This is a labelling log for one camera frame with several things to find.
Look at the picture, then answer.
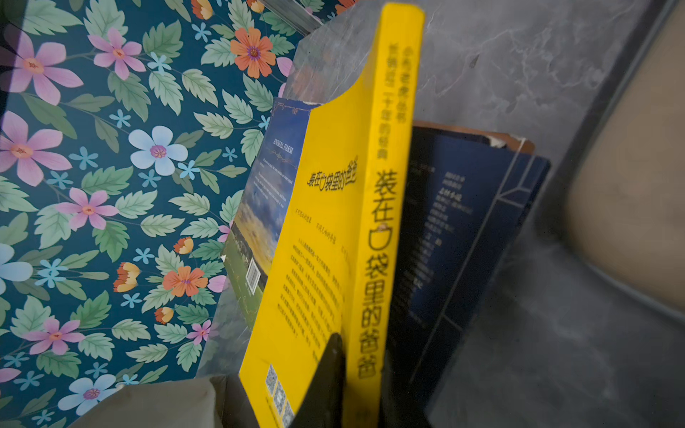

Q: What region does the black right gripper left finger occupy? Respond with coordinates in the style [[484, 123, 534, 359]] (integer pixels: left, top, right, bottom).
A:
[[290, 333, 345, 428]]

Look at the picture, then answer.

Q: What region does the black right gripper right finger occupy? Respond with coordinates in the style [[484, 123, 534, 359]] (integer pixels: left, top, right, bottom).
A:
[[379, 374, 431, 428]]

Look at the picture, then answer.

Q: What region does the yellow spine book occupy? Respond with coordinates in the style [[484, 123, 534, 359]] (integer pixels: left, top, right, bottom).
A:
[[239, 3, 425, 427]]

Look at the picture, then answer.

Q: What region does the blue green Animal Farm book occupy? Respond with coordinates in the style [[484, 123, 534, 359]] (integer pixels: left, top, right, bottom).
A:
[[223, 98, 318, 329]]

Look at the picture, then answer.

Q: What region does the navy book white text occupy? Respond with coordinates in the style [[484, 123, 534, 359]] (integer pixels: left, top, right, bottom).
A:
[[385, 126, 551, 413]]

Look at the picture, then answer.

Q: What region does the brown black scroll cover book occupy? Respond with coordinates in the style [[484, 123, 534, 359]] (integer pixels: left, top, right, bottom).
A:
[[413, 121, 535, 154]]

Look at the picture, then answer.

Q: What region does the cream canvas tote bag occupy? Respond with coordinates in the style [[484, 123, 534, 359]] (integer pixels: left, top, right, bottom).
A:
[[71, 374, 259, 428]]

